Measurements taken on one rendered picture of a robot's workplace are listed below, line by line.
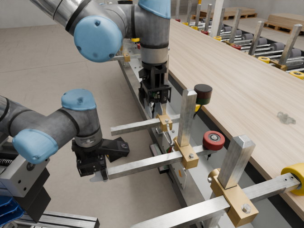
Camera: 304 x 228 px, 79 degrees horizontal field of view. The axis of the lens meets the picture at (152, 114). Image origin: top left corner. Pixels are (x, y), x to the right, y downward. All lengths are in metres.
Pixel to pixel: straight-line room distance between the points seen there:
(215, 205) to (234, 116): 0.48
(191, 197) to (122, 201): 0.87
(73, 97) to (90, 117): 0.06
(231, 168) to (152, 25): 0.38
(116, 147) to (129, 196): 1.05
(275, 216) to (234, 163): 0.37
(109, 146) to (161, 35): 0.35
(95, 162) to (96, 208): 1.05
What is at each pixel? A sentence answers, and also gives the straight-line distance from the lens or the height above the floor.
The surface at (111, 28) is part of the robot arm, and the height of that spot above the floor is 1.34.
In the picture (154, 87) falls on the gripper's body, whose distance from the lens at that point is 0.50.
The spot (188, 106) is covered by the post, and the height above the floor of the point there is 1.06.
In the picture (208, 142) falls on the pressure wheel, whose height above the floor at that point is 0.91.
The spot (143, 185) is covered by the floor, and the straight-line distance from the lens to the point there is 1.66.
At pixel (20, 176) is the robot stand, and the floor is 0.97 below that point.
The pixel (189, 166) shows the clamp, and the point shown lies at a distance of 0.73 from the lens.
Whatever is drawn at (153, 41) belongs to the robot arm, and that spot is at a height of 1.28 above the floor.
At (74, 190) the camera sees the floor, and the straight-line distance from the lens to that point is 1.75.
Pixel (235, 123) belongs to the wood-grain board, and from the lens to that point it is 0.87.
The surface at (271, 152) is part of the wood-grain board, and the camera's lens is 0.80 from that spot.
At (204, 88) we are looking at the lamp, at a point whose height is 1.11.
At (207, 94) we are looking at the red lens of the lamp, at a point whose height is 1.11.
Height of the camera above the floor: 1.41
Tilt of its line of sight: 37 degrees down
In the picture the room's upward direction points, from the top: straight up
